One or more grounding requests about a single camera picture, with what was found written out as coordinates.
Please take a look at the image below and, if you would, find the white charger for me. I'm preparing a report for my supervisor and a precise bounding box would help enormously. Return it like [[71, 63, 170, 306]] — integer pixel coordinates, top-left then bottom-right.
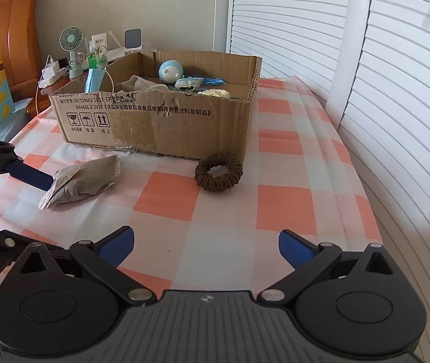
[[43, 61, 62, 83]]

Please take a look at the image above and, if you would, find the teal sachet with blue tassel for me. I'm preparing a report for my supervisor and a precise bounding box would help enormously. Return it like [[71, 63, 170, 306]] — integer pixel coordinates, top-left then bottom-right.
[[175, 77, 226, 92]]

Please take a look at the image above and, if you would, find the pink checkered tablecloth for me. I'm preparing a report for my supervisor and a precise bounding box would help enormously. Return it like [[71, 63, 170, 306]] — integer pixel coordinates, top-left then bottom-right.
[[0, 76, 383, 311]]

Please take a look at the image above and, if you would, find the white power strip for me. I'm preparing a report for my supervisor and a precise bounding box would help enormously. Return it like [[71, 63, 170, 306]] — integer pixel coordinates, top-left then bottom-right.
[[39, 69, 68, 88]]

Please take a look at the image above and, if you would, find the cream scrunchie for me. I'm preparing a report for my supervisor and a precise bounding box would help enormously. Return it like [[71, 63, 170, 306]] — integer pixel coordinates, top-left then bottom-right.
[[198, 88, 232, 99]]

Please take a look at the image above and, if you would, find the green desk fan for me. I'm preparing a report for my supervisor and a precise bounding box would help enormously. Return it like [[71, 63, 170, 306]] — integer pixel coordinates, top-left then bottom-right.
[[59, 26, 85, 79]]

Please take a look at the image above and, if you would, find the wooden nightstand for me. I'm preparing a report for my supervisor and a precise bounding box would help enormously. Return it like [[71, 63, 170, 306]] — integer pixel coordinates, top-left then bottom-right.
[[26, 72, 87, 116]]

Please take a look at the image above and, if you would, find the blue face mask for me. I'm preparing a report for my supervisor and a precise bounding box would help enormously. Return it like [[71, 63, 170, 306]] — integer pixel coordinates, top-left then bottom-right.
[[84, 69, 110, 93]]

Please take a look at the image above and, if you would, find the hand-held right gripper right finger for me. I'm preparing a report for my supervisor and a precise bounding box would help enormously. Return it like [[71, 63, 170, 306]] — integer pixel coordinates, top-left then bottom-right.
[[257, 229, 408, 307]]

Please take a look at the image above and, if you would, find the brown cardboard box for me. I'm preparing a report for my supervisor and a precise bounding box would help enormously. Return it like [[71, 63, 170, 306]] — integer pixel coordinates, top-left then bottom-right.
[[50, 50, 263, 161]]

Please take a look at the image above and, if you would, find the white louvered door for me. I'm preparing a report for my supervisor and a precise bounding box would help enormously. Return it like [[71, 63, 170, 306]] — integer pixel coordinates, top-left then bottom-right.
[[226, 0, 353, 101], [339, 0, 430, 363]]

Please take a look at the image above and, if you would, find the blue bed blanket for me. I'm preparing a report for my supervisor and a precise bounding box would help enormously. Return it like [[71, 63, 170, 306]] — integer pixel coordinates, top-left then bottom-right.
[[0, 98, 34, 140]]

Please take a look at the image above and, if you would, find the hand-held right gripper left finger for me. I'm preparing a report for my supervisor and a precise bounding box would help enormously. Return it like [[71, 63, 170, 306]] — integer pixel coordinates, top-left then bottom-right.
[[13, 226, 157, 307]]

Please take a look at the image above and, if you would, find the brown scrunchie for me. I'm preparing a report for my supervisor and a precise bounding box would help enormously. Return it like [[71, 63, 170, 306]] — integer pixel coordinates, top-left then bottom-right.
[[194, 153, 244, 193]]

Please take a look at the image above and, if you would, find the blue plush toy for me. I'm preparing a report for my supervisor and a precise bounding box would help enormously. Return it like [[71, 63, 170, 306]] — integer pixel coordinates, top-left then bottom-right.
[[158, 60, 185, 84]]

